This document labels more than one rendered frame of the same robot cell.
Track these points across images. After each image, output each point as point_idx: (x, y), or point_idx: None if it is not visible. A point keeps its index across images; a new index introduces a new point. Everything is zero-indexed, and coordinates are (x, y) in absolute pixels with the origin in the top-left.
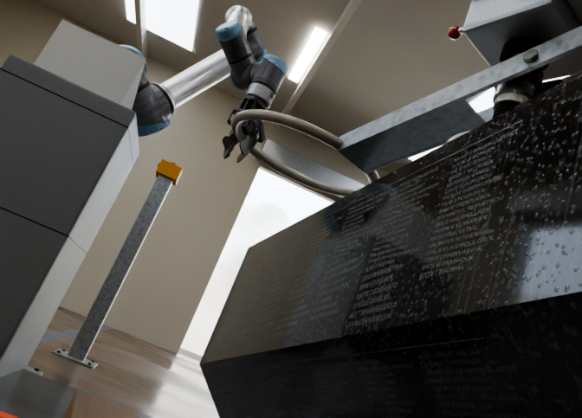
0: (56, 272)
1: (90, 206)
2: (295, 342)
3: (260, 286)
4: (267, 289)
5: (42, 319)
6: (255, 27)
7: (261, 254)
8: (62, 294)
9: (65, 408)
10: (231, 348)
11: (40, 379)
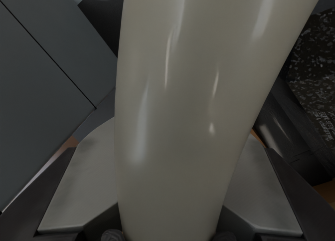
0: (89, 75)
1: (61, 107)
2: (331, 178)
3: (310, 138)
4: (317, 149)
5: (75, 29)
6: None
7: (312, 129)
8: (39, 2)
9: None
10: (284, 110)
11: (100, 10)
